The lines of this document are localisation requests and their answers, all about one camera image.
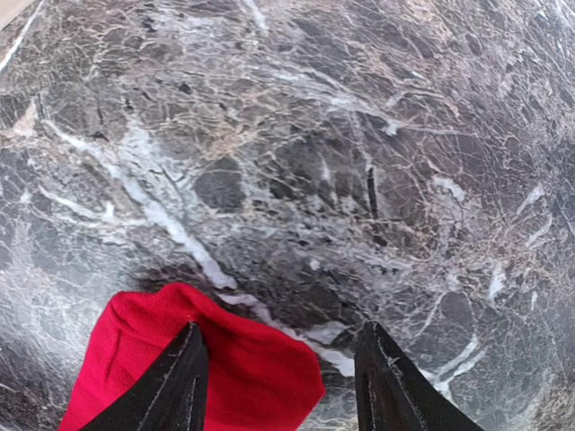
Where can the red patterned sock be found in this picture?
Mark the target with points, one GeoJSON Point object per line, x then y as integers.
{"type": "Point", "coordinates": [258, 377]}

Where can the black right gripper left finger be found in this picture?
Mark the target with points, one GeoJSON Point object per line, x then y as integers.
{"type": "Point", "coordinates": [171, 395]}

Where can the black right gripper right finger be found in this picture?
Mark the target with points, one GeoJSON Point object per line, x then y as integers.
{"type": "Point", "coordinates": [392, 394]}

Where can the wooden compartment tray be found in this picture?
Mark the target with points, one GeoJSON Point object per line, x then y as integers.
{"type": "Point", "coordinates": [10, 9]}

